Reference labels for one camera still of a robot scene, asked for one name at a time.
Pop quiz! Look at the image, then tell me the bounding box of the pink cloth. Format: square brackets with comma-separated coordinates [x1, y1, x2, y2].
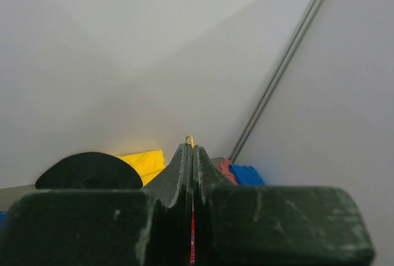
[218, 159, 239, 185]

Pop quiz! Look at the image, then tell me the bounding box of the black cloth hat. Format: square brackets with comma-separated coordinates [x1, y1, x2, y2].
[35, 151, 143, 190]

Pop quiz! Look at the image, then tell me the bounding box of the yellow cloth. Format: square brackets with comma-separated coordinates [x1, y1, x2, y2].
[118, 150, 166, 186]

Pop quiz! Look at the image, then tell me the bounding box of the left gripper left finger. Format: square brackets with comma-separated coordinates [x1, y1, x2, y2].
[1, 143, 193, 265]

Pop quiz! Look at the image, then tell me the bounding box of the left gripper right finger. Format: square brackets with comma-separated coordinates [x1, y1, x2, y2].
[193, 146, 376, 265]

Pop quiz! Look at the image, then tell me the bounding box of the blue cloth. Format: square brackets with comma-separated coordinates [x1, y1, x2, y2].
[230, 164, 265, 186]

